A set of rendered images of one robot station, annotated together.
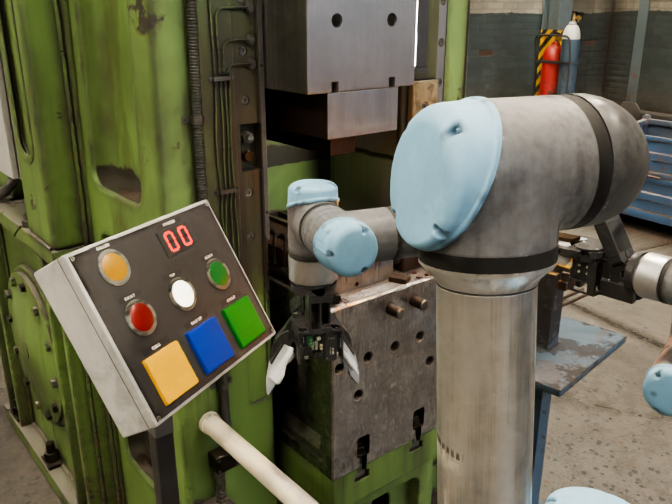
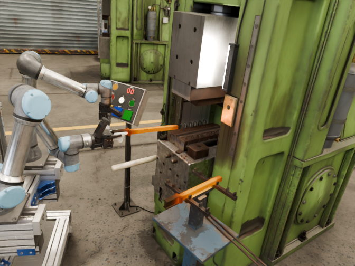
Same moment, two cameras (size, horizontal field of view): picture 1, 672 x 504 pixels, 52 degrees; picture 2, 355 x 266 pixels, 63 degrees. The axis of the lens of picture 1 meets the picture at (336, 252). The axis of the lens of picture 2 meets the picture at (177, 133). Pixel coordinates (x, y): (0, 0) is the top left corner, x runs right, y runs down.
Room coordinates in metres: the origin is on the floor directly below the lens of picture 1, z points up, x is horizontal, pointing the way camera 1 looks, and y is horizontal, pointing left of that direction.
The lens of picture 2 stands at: (1.56, -1.85, 1.83)
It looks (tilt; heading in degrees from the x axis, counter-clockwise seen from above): 25 degrees down; 92
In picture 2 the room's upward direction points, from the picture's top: 6 degrees clockwise
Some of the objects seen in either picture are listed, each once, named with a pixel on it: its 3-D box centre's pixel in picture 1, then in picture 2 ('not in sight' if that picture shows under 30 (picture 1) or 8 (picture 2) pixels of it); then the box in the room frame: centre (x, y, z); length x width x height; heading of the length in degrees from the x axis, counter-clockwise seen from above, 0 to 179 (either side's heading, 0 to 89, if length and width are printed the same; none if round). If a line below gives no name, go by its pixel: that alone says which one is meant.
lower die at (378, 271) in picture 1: (307, 246); (199, 134); (1.65, 0.07, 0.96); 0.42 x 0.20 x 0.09; 39
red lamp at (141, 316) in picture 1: (141, 317); not in sight; (0.95, 0.29, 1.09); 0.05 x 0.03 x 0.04; 129
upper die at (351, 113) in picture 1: (305, 102); (206, 86); (1.65, 0.07, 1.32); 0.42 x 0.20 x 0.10; 39
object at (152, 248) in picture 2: not in sight; (159, 245); (1.45, -0.09, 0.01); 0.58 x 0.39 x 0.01; 129
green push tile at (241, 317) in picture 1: (242, 321); (128, 115); (1.11, 0.17, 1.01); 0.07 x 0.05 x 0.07; 154
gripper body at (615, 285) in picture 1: (608, 268); (101, 139); (1.10, -0.47, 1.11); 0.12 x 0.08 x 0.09; 39
